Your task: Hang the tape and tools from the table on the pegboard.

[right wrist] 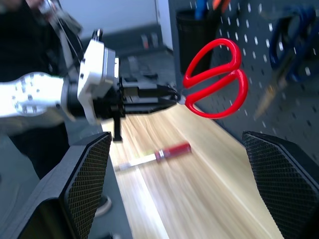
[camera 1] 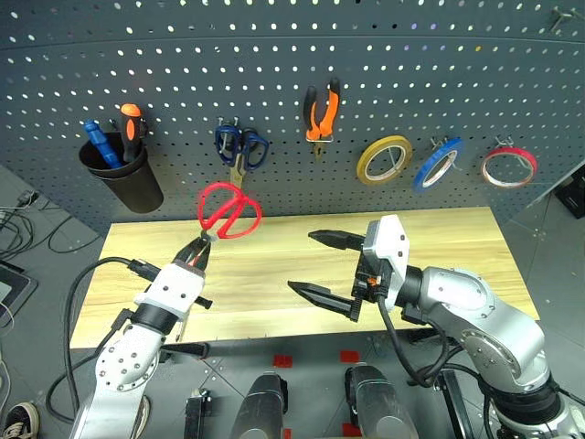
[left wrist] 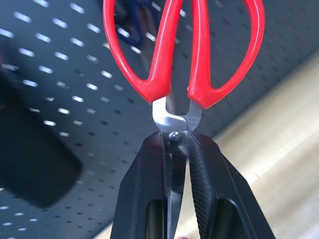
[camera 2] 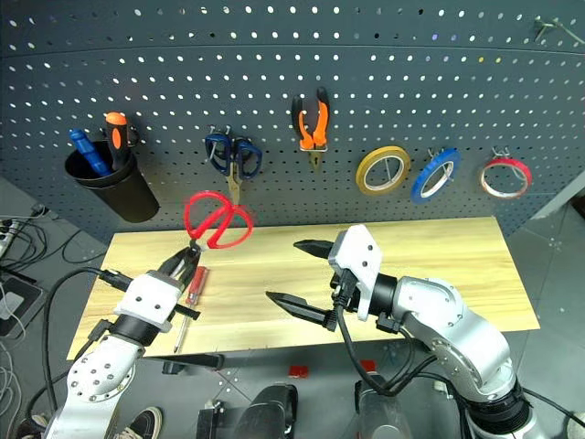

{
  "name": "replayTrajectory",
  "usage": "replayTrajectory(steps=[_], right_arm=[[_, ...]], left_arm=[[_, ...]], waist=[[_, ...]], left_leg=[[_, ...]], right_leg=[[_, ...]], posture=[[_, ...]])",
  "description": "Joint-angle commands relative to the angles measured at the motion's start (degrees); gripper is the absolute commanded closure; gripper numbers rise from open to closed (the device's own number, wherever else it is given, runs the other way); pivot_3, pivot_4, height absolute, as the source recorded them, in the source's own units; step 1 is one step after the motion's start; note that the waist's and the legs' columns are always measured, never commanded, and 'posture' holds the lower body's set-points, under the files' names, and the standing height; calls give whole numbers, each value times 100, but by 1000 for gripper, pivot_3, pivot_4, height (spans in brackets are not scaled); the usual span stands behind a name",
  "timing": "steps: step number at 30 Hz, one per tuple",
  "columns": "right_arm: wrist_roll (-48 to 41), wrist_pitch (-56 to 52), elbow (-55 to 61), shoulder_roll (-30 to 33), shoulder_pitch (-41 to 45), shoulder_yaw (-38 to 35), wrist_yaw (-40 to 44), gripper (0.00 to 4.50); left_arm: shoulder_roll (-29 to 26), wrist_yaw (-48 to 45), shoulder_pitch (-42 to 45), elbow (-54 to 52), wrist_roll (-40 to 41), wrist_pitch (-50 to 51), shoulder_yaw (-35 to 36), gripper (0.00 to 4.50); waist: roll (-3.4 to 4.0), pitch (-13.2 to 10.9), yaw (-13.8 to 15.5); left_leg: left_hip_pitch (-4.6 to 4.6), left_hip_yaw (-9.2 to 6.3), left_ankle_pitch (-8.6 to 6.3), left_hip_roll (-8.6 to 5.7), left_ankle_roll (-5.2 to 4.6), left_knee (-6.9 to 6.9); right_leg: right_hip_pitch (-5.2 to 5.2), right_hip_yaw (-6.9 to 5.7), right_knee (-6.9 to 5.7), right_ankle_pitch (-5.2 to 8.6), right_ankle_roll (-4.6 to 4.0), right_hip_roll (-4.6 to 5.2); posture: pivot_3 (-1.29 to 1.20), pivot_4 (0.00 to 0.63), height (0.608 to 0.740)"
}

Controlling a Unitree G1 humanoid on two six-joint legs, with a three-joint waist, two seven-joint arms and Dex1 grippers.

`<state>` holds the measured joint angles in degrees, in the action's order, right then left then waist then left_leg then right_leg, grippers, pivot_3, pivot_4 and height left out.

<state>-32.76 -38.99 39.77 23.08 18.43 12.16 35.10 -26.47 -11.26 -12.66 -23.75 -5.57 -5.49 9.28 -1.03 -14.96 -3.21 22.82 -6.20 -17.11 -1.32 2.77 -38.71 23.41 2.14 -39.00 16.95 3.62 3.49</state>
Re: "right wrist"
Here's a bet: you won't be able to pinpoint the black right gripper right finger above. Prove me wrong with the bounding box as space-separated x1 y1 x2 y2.
241 130 319 239

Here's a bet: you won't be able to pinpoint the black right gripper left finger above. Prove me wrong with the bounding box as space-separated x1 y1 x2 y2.
0 131 112 239

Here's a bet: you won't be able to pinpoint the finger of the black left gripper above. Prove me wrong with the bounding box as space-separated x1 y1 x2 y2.
124 97 179 115
137 84 180 99

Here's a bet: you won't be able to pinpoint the red handled scissors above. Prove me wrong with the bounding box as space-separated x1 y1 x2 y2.
177 38 249 120

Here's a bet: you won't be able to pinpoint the dark grey pegboard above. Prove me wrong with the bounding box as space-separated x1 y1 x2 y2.
168 0 319 175

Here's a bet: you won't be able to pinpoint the black mesh holder basket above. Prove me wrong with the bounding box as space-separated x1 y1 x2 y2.
175 9 223 75

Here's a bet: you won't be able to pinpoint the white cabinet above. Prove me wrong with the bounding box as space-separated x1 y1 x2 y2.
155 0 174 52

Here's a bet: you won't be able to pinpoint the person in dark clothes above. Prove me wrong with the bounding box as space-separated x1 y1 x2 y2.
0 0 84 180

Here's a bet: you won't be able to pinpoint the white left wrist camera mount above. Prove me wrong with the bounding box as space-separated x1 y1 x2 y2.
76 39 120 125

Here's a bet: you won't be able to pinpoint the red handled screwdriver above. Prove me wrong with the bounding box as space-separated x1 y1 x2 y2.
116 142 192 172

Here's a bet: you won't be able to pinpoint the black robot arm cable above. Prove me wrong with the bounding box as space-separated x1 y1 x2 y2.
46 7 87 78

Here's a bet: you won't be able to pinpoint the blue handled tool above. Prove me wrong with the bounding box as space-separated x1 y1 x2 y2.
194 0 209 20

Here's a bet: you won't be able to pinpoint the orange handled tool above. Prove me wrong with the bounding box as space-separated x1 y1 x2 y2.
211 0 230 11

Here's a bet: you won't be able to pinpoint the blue handled scissors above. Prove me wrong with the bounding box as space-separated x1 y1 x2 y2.
253 5 318 120

